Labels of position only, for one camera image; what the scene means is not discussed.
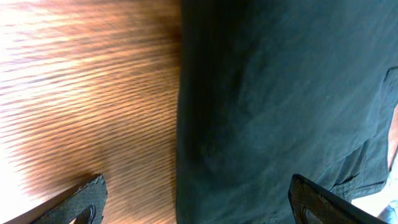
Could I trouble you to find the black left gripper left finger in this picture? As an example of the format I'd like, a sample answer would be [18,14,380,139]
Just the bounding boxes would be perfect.
[6,174,108,224]

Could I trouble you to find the light blue denim shorts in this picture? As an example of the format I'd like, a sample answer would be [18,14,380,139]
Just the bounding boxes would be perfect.
[378,200,398,224]

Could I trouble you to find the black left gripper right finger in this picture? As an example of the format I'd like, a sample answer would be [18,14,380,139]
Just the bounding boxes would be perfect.
[288,174,386,224]

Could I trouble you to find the black shorts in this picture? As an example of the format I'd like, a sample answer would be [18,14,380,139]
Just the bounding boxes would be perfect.
[176,0,397,223]

